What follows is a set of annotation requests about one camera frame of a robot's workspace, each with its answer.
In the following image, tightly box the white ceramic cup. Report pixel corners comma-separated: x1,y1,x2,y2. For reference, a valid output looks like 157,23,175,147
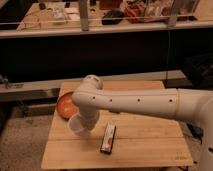
68,114,90,138

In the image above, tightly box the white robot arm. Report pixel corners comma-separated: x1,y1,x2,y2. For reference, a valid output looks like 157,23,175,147
69,75,213,171

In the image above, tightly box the orange ceramic bowl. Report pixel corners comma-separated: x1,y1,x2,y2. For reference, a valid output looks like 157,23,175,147
56,92,77,119

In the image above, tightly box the black bag on shelf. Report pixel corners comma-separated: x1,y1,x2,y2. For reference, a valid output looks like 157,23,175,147
101,10,124,25

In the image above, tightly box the red tool on shelf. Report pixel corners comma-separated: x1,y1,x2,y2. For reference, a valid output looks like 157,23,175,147
124,4,145,23

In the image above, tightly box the black power adapter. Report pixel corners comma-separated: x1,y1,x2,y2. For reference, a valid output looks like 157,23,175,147
187,124,203,139

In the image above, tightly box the metal shelf post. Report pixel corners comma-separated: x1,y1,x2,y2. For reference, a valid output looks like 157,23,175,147
78,0,89,31

